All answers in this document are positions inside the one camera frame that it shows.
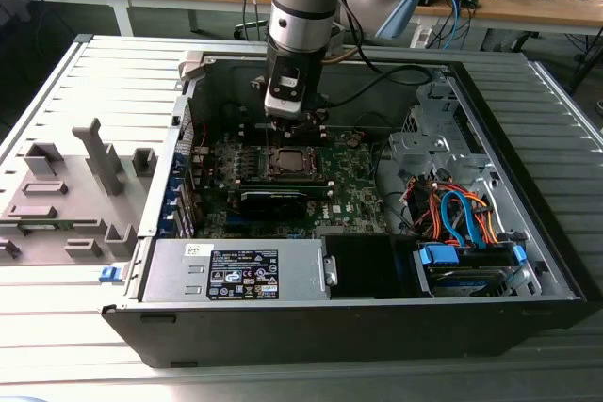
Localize metal socket cover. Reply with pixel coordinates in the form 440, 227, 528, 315
267, 145, 321, 180

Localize black PC case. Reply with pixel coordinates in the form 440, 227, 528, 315
101, 46, 590, 370

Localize black plastic fan shroud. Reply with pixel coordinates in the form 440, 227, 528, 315
323, 233, 416, 300

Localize grey case latch handle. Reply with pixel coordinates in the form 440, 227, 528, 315
177, 50, 217, 92

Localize black graphics card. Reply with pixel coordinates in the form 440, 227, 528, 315
225, 186, 332, 223

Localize black camera cable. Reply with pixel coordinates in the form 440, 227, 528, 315
319, 41, 434, 109

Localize thin black wire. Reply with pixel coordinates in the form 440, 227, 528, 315
350, 111, 401, 136

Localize CPU socket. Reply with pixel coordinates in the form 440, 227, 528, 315
266, 143, 322, 182

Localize blue disk carrier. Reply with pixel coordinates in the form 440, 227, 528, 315
416, 241, 528, 297

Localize blue wire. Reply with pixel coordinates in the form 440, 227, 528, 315
440, 189, 491, 250

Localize silver metal drive cage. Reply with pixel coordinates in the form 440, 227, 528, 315
388, 79, 496, 177

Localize grey power supply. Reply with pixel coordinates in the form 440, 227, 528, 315
140, 237, 331, 303

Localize silver green CPU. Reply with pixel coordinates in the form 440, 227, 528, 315
276, 149, 308, 173

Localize grey parts rack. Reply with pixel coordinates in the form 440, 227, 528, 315
0, 117, 159, 267

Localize green motherboard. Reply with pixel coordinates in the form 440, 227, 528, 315
187, 128, 395, 239

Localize green RAM stick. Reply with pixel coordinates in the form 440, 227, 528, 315
21, 220, 77, 232

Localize silver hard disk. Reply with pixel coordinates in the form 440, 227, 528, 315
431, 267, 513, 297

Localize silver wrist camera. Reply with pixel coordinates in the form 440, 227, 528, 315
263, 67, 303, 120

